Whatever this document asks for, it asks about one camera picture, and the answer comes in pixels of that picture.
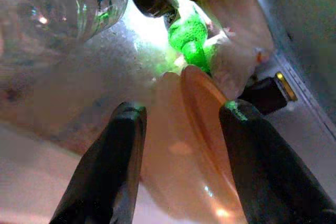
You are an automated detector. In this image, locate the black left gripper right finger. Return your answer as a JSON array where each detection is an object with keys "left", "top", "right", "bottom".
[{"left": 218, "top": 99, "right": 336, "bottom": 224}]

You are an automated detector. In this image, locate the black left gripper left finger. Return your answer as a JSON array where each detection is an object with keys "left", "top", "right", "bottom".
[{"left": 49, "top": 102, "right": 148, "bottom": 224}]

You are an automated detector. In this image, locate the orange plastic ball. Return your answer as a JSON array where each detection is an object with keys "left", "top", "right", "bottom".
[{"left": 140, "top": 64, "right": 249, "bottom": 224}]

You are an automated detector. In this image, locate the white fridge cabinet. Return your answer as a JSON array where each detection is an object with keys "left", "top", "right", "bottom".
[{"left": 0, "top": 0, "right": 336, "bottom": 224}]

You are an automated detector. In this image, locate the dark bottle with gold cap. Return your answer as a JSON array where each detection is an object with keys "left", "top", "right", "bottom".
[{"left": 240, "top": 71, "right": 299, "bottom": 116}]

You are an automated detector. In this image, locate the pale plastic food bag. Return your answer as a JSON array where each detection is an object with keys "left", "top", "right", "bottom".
[{"left": 199, "top": 0, "right": 275, "bottom": 99}]

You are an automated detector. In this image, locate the clear plastic bottle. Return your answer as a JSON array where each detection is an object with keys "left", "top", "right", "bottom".
[{"left": 0, "top": 0, "right": 129, "bottom": 44}]

